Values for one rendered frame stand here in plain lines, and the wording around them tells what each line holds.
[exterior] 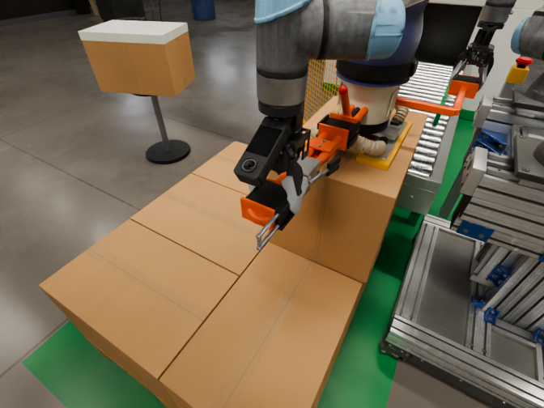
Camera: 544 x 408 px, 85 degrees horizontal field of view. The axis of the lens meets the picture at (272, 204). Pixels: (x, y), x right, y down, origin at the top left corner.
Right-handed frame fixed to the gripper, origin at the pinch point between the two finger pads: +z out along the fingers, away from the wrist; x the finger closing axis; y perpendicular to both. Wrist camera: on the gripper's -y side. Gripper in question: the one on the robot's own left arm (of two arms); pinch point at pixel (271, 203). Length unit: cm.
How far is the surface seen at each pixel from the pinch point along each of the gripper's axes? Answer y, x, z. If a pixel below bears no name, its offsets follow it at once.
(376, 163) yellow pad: 43.4, -10.8, 10.8
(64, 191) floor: 34, 209, 109
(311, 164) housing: 14.3, -1.5, -1.7
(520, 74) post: 155, -49, 7
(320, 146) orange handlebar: 22.5, 0.1, -1.8
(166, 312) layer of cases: -12, 32, 53
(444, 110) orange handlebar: 63, -23, -1
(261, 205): -3.6, 0.2, -2.3
